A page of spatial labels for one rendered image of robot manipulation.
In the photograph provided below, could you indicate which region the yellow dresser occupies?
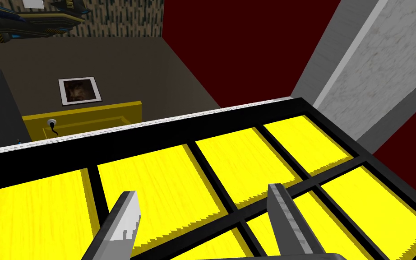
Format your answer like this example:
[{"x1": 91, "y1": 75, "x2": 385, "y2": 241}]
[{"x1": 22, "y1": 101, "x2": 143, "y2": 143}]

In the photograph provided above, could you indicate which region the yellow drawer front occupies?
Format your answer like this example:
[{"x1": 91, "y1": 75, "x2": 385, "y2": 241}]
[
  {"x1": 97, "y1": 144, "x2": 229, "y2": 258},
  {"x1": 0, "y1": 167, "x2": 101, "y2": 260},
  {"x1": 319, "y1": 165, "x2": 416, "y2": 260},
  {"x1": 245, "y1": 190, "x2": 379, "y2": 260},
  {"x1": 171, "y1": 227, "x2": 254, "y2": 260},
  {"x1": 195, "y1": 127, "x2": 305, "y2": 210},
  {"x1": 263, "y1": 115, "x2": 355, "y2": 177}
]

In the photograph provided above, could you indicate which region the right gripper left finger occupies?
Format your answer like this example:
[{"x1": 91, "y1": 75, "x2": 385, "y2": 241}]
[{"x1": 81, "y1": 190, "x2": 142, "y2": 260}]

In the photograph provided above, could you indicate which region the black cupboard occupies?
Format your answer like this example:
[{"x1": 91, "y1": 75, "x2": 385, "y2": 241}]
[{"x1": 0, "y1": 97, "x2": 416, "y2": 260}]

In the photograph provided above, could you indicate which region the framed dark picture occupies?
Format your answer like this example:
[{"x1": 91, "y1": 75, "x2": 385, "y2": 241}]
[{"x1": 58, "y1": 76, "x2": 103, "y2": 107}]

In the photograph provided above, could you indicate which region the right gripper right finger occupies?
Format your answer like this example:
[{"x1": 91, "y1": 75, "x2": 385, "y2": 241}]
[{"x1": 267, "y1": 183, "x2": 327, "y2": 260}]

